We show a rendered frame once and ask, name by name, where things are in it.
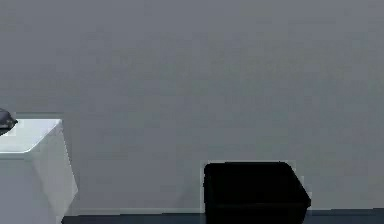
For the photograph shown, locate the dark grey rounded object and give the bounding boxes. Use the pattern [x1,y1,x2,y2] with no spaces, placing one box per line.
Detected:
[0,108,19,137]

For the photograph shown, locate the black bin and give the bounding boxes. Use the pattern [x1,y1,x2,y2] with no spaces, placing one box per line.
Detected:
[203,161,312,224]

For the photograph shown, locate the white cabinet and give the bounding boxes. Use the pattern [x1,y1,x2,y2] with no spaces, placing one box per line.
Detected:
[0,118,79,224]

